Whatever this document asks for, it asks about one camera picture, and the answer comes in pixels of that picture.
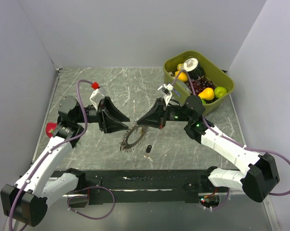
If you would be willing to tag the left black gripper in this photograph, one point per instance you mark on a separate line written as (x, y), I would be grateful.
(112, 124)

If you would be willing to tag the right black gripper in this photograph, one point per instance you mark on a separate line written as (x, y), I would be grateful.
(153, 117)

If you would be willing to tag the large metal keyring with keys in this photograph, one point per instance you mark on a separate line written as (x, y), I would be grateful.
(133, 137)

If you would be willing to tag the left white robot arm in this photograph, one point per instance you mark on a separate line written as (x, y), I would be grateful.
(29, 198)

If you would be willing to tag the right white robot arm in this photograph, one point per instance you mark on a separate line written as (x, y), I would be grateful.
(256, 174)

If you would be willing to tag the loose black-headed key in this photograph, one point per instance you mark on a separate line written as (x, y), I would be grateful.
(147, 152)

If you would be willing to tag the orange fruit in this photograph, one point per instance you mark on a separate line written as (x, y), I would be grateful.
(182, 76)

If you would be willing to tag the dark red grapes bunch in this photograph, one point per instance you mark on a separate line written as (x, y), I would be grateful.
(199, 85)

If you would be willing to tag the yellow pear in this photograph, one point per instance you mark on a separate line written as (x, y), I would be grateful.
(207, 94)

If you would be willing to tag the red dragon fruit toy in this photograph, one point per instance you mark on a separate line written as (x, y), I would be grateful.
(50, 128)

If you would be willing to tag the black can with white lid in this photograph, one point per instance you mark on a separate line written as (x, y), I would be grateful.
(193, 68)

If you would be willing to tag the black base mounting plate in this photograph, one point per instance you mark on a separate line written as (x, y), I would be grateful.
(137, 186)

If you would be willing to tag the green lime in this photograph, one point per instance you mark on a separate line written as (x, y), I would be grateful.
(220, 92)

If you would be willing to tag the olive green plastic bin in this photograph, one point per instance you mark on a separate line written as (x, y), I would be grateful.
(212, 72)

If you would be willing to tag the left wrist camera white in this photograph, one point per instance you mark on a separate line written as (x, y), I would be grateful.
(97, 95)

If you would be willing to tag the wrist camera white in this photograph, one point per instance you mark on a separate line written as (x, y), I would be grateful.
(167, 90)
(97, 95)

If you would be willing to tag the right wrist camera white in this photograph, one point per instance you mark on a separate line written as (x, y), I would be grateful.
(167, 90)

